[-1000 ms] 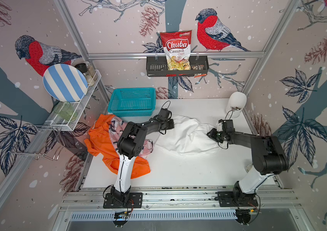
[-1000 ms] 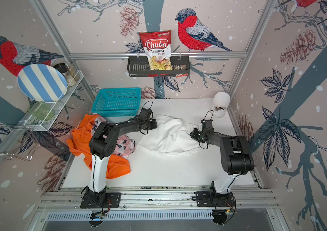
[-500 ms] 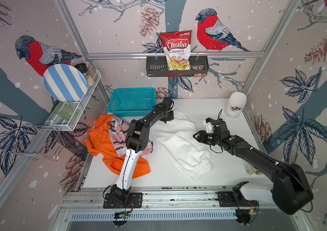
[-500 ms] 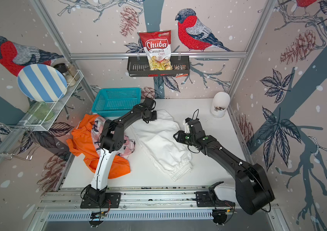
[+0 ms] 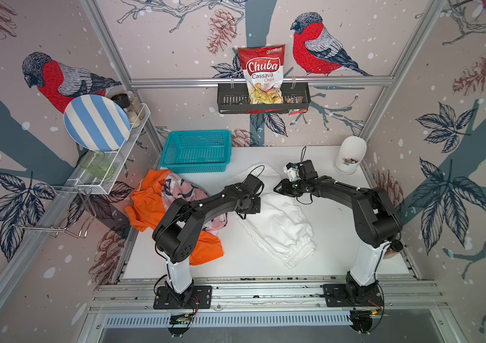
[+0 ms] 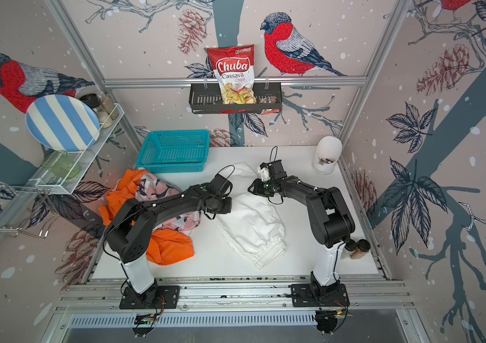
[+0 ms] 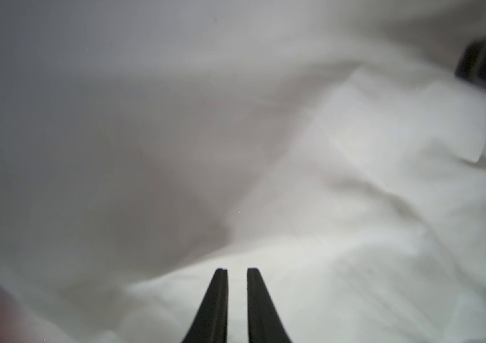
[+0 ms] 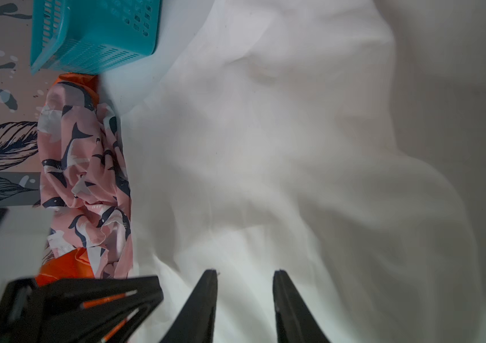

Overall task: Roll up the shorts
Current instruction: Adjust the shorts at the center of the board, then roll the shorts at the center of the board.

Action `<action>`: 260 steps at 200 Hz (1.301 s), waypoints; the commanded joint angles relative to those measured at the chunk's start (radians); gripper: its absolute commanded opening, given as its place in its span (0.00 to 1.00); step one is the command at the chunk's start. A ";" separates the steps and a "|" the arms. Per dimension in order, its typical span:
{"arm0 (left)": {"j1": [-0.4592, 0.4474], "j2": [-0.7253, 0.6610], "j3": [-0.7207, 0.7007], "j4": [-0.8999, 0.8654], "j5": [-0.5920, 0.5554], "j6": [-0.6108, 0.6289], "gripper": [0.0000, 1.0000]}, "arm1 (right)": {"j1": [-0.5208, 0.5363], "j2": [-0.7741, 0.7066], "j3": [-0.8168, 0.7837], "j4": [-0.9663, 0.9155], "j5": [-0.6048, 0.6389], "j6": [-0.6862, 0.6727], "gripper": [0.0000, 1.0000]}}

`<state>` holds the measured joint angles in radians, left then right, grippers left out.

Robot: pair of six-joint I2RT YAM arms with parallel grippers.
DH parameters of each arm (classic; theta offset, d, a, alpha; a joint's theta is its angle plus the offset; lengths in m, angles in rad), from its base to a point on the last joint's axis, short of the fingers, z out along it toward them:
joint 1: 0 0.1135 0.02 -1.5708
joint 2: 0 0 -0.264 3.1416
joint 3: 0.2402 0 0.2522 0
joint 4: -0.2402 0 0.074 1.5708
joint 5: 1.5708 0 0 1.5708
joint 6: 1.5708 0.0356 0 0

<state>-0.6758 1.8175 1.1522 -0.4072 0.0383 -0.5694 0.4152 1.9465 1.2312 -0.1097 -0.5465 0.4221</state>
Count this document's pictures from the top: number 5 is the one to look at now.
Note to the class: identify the white shorts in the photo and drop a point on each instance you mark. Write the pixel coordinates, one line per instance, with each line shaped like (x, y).
(281, 229)

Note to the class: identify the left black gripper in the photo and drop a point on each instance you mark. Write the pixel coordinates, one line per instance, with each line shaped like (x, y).
(257, 207)

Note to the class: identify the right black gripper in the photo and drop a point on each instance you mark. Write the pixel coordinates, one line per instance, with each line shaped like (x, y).
(283, 188)

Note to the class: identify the teal plastic basket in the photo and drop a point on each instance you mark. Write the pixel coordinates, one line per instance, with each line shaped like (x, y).
(200, 151)

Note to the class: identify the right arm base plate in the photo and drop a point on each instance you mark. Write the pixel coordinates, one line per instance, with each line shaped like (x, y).
(351, 295)

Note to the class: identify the dark lid spice jar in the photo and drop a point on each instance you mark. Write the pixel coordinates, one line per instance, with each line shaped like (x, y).
(123, 101)

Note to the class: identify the clear spice jar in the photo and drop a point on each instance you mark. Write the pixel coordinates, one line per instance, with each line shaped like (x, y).
(136, 105)

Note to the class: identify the green glass cup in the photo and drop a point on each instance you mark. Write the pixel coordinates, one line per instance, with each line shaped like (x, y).
(97, 163)

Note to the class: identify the red Chuba chips bag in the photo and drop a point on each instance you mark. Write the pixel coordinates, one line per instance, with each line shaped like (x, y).
(263, 70)

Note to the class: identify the aluminium mounting rail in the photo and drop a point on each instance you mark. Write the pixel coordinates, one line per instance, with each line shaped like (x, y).
(297, 293)

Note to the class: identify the orange garment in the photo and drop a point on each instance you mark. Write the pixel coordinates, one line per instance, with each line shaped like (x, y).
(147, 211)

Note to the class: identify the white wire wall rack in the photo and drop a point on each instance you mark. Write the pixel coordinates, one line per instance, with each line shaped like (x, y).
(88, 197)

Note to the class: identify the white ceramic holder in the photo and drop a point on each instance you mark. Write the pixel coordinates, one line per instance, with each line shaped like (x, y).
(350, 156)

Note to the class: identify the blue striped plate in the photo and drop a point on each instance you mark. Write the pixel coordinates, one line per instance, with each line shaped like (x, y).
(97, 123)

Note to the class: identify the pink patterned garment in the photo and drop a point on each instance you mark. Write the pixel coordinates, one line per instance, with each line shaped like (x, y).
(175, 187)

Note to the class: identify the black wall shelf basket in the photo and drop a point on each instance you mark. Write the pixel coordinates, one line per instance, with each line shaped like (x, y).
(238, 99)

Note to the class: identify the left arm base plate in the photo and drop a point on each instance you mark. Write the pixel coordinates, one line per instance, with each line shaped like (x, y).
(196, 297)

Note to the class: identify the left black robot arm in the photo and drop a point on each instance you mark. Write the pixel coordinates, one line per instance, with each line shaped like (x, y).
(178, 232)

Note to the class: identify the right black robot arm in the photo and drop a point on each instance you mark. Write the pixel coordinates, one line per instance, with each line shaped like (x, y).
(375, 222)

